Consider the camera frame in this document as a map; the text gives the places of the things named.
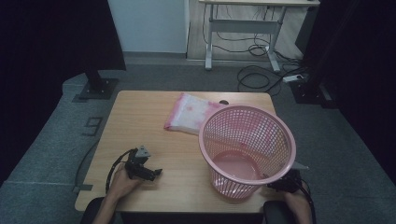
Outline grey tape strip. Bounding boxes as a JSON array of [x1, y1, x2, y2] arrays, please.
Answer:
[[72, 184, 94, 193]]

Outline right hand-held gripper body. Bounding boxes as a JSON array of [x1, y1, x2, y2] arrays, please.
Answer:
[[266, 161, 310, 194]]

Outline black cables under desk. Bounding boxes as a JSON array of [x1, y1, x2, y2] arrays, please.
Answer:
[[202, 4, 300, 59]]

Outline white panel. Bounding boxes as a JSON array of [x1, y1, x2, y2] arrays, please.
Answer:
[[106, 0, 191, 54]]

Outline person's right hand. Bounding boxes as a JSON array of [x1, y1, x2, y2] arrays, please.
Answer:
[[282, 186, 312, 217]]

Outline person's leg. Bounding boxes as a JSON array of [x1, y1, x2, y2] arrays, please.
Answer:
[[262, 200, 295, 224], [79, 196, 106, 224]]

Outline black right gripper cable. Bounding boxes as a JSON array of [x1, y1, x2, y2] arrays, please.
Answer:
[[300, 180, 318, 224]]

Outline pink and white plastic bag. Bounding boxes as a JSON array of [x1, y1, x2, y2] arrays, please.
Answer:
[[163, 92, 228, 135]]

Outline white power strip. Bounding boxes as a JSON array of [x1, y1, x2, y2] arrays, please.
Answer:
[[282, 74, 304, 84]]

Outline pink plastic mesh basket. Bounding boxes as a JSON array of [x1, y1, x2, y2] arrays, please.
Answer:
[[198, 105, 297, 200]]

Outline person's left leg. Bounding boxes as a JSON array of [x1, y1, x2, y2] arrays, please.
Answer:
[[79, 196, 106, 224]]

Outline white-framed desk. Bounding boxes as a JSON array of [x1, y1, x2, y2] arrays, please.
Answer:
[[199, 0, 321, 73]]

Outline person's left hand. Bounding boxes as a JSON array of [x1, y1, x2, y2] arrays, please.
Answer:
[[108, 169, 145, 201]]

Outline person's right leg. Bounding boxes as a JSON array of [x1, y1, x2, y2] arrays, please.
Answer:
[[262, 200, 295, 224]]

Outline black looped floor cable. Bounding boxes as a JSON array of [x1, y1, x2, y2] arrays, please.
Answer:
[[236, 64, 307, 94]]

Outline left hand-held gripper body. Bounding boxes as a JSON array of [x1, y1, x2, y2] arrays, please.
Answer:
[[125, 145, 151, 181]]

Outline dark floor tape marks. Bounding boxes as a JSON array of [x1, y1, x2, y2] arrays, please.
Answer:
[[81, 116, 104, 137]]

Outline black stand with base plate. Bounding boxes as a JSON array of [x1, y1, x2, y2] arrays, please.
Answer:
[[72, 62, 120, 104], [289, 0, 337, 109]]

